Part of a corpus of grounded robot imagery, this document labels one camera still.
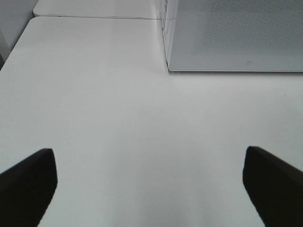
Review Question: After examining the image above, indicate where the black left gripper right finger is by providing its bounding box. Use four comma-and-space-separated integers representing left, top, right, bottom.
242, 146, 303, 227

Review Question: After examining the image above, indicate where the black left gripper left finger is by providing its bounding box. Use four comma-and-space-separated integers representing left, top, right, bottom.
0, 148, 58, 227

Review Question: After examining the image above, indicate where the white microwave door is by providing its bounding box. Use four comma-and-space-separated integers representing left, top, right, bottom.
168, 0, 303, 72

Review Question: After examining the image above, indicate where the white microwave oven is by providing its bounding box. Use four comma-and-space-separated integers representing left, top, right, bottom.
156, 0, 303, 72

